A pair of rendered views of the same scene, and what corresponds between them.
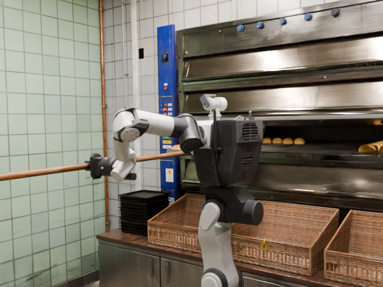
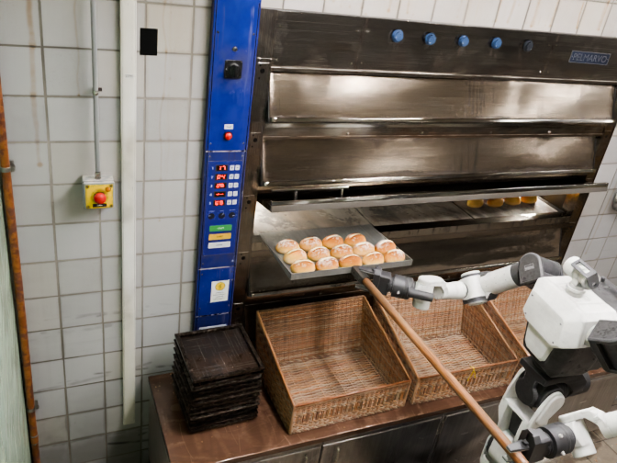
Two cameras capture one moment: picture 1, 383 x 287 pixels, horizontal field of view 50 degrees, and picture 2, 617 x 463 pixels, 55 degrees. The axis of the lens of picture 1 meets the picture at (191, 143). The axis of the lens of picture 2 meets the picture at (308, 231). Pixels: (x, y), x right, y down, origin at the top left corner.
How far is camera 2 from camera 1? 2.95 m
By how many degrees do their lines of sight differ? 65
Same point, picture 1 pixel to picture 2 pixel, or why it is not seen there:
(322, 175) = (453, 247)
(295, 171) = (422, 248)
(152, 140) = (172, 233)
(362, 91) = (521, 152)
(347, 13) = (537, 50)
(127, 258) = not seen: outside the picture
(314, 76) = (480, 129)
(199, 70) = (307, 103)
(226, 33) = (368, 39)
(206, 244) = not seen: hidden behind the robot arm
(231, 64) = (369, 97)
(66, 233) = not seen: outside the picture
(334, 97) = (494, 157)
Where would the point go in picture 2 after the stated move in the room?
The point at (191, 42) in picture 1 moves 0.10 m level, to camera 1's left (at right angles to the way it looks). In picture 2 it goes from (290, 41) to (275, 44)
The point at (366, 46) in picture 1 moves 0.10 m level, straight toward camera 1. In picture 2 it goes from (542, 97) to (561, 105)
